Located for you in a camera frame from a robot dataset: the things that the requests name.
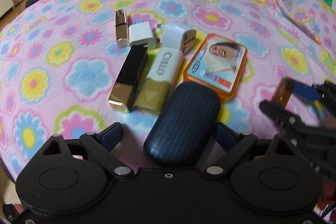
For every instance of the floral pink fleece blanket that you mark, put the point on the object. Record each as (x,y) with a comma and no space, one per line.
(60,59)

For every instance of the black gold lipstick box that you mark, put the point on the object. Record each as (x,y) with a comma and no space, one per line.
(123,92)

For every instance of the dark blue glasses case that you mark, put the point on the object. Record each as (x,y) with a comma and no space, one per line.
(183,129)

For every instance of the rose gold lipstick tube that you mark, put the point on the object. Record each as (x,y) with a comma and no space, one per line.
(122,30)

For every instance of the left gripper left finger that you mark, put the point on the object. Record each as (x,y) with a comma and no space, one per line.
(99,147)

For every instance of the orange tin with portrait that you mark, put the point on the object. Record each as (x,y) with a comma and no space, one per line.
(217,64)

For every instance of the white gold Cielo box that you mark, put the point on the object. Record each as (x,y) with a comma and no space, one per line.
(159,81)

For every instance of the white plug adapter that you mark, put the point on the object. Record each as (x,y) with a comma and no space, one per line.
(178,36)

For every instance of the amber glass vial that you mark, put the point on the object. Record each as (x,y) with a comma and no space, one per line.
(283,92)

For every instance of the small white charger cube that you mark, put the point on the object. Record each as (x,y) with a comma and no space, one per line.
(141,34)

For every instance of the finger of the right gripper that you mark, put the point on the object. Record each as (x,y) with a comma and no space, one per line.
(283,117)
(322,93)

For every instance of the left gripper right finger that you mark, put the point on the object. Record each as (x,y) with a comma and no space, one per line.
(238,148)

